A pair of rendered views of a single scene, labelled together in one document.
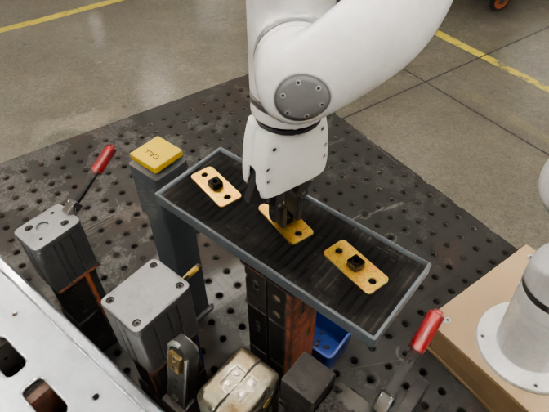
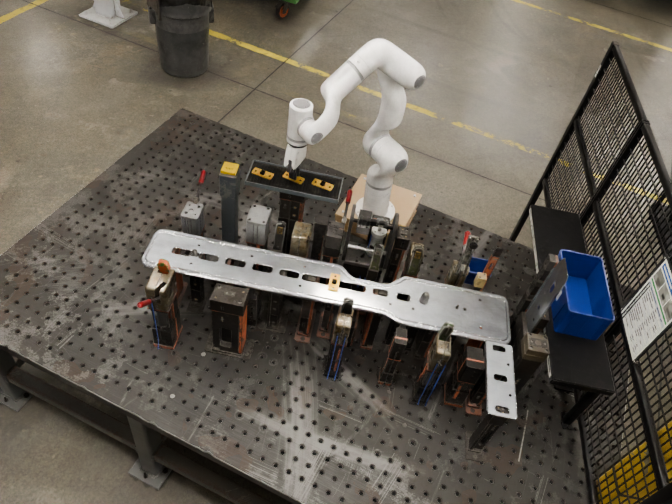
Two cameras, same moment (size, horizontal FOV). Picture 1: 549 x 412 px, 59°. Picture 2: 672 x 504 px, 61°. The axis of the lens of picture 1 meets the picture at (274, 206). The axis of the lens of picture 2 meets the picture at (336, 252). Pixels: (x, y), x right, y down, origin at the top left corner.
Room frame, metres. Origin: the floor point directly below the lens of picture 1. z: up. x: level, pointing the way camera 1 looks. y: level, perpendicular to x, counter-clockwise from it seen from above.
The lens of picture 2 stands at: (-1.01, 0.90, 2.65)
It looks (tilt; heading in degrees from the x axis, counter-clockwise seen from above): 47 degrees down; 321
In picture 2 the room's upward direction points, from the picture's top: 11 degrees clockwise
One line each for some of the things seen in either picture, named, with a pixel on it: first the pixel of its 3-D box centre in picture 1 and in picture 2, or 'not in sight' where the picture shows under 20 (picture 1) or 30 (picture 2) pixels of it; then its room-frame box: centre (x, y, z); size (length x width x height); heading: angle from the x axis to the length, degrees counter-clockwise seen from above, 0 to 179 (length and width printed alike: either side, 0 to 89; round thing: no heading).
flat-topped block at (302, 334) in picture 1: (282, 320); (290, 222); (0.44, -0.01, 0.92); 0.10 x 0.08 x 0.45; 51
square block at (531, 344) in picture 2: not in sight; (519, 369); (-0.53, -0.47, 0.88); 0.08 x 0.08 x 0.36; 51
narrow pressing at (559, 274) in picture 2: not in sight; (545, 296); (-0.44, -0.54, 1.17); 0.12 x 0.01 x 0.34; 141
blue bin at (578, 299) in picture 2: not in sight; (578, 293); (-0.45, -0.74, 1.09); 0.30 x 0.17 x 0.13; 140
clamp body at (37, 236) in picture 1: (78, 288); (194, 241); (0.54, 0.37, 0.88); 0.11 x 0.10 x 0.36; 141
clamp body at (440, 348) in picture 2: not in sight; (430, 369); (-0.38, -0.16, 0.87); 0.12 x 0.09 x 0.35; 141
